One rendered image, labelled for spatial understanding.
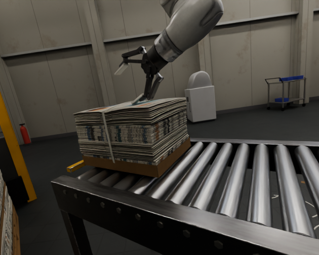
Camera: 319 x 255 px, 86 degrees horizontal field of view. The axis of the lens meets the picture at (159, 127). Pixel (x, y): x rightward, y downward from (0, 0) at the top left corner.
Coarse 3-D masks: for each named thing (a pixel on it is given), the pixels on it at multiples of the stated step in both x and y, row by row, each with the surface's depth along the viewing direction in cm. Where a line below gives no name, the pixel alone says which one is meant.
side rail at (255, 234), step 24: (72, 192) 57; (96, 192) 52; (120, 192) 50; (96, 216) 54; (120, 216) 47; (144, 216) 42; (168, 216) 38; (192, 216) 37; (216, 216) 36; (144, 240) 44; (168, 240) 40; (192, 240) 36; (216, 240) 33; (240, 240) 30; (264, 240) 29; (288, 240) 29; (312, 240) 28
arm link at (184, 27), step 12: (180, 0) 51; (192, 0) 45; (204, 0) 43; (216, 0) 43; (180, 12) 47; (192, 12) 45; (204, 12) 44; (216, 12) 44; (180, 24) 47; (192, 24) 46; (204, 24) 46; (168, 36) 50; (180, 36) 48; (192, 36) 48; (204, 36) 50; (180, 48) 52
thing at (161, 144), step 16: (112, 112) 57; (128, 112) 54; (144, 112) 51; (160, 112) 54; (176, 112) 65; (128, 128) 55; (144, 128) 52; (160, 128) 56; (176, 128) 66; (128, 144) 56; (144, 144) 53; (160, 144) 56; (176, 144) 66; (128, 160) 59; (144, 160) 55; (160, 160) 55
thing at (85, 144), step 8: (128, 104) 75; (80, 112) 66; (88, 112) 63; (96, 112) 61; (80, 120) 67; (88, 120) 65; (96, 120) 62; (80, 128) 69; (88, 128) 67; (96, 128) 63; (80, 136) 70; (88, 136) 67; (96, 136) 65; (80, 144) 71; (88, 144) 68; (96, 144) 65; (104, 144) 63; (88, 152) 69; (96, 152) 66; (104, 152) 64
